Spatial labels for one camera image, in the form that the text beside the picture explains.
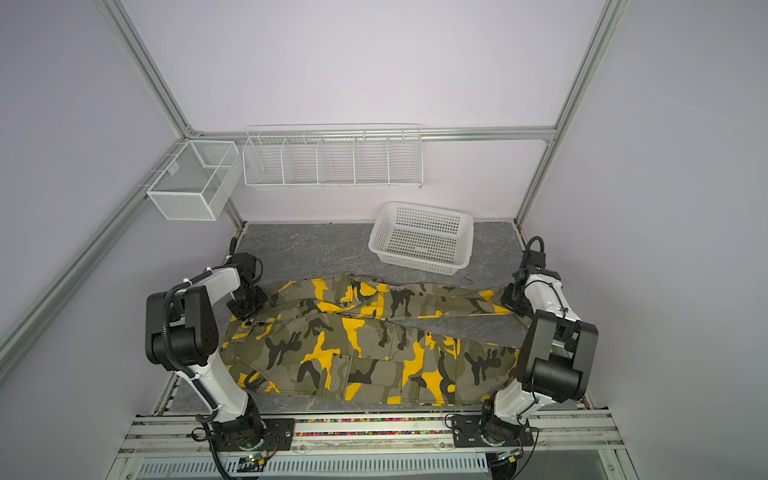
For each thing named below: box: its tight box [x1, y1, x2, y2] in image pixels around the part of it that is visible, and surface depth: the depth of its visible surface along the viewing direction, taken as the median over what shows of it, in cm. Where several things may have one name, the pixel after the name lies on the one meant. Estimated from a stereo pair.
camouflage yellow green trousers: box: [219, 273, 526, 405], surface depth 88 cm
